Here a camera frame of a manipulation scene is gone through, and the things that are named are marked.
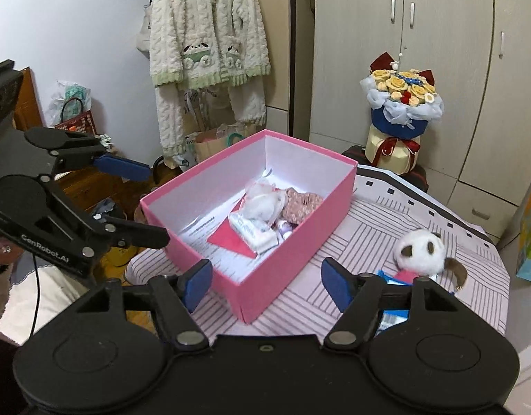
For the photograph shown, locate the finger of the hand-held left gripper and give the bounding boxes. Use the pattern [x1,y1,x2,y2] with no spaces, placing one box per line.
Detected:
[25,127,153,183]
[41,175,171,257]

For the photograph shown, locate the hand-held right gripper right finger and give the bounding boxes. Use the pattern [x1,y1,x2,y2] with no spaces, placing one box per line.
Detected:
[321,258,467,352]

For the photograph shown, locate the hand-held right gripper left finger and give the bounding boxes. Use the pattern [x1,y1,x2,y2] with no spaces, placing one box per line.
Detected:
[69,258,214,353]

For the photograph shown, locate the pink cardboard box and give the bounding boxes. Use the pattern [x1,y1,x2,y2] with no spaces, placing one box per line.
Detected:
[140,129,358,325]

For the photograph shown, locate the red envelope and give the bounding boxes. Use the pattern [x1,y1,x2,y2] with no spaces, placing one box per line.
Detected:
[207,214,260,260]

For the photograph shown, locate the blue white packet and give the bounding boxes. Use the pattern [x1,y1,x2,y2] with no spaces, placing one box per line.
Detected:
[375,270,412,335]

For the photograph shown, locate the white tissue packet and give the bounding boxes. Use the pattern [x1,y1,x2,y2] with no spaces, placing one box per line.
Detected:
[229,212,278,255]

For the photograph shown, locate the panda plush toy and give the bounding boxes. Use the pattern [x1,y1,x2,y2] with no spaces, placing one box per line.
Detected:
[393,230,469,295]

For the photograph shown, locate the pink floral cloth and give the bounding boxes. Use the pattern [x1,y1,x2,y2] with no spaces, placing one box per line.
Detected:
[283,187,324,225]

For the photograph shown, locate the wooden cabinet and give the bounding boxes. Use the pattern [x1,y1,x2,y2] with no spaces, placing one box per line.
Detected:
[54,130,184,225]

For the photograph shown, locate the printed paper sheet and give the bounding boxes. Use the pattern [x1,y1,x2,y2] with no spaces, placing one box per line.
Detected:
[179,168,275,288]

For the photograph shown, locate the yellow cloth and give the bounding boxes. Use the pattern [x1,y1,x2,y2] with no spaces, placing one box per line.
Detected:
[102,246,134,279]

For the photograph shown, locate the grey black shoe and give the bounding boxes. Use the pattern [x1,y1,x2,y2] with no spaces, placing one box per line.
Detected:
[90,199,128,225]

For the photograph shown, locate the red woven bag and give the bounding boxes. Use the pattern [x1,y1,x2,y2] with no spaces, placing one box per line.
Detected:
[54,97,96,136]

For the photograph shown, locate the fluffy white pajama pants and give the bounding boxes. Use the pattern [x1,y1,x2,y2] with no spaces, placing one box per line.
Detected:
[155,80,268,169]

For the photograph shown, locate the white grey cloth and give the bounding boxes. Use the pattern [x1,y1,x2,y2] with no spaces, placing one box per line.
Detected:
[0,264,93,347]

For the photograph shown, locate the green white packet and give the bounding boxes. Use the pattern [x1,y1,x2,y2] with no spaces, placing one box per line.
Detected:
[46,80,93,117]

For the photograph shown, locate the brown paper bag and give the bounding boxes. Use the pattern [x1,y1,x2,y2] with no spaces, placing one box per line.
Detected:
[192,123,258,167]

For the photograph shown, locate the brown wooden board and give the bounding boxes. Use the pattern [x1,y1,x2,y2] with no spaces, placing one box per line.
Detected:
[12,67,46,130]

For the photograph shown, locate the dark stool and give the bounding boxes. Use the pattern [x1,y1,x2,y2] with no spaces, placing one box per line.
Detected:
[341,145,429,193]

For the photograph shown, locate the canvas tote bag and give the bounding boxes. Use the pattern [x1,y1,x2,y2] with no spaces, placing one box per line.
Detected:
[135,2,156,55]

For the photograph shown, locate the fluffy white green pajama jacket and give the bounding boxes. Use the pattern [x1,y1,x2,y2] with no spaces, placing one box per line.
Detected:
[149,0,272,89]

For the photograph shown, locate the yellow flower bouquet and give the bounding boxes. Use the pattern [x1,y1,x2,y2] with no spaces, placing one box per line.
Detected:
[360,51,445,176]

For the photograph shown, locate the beige tall cabinet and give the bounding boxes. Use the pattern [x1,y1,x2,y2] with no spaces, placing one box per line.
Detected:
[244,0,316,141]

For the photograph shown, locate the beige wardrobe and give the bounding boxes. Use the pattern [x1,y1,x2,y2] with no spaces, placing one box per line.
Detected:
[309,0,531,243]

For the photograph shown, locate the black cable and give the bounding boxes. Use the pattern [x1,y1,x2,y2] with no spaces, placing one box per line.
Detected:
[28,266,41,340]

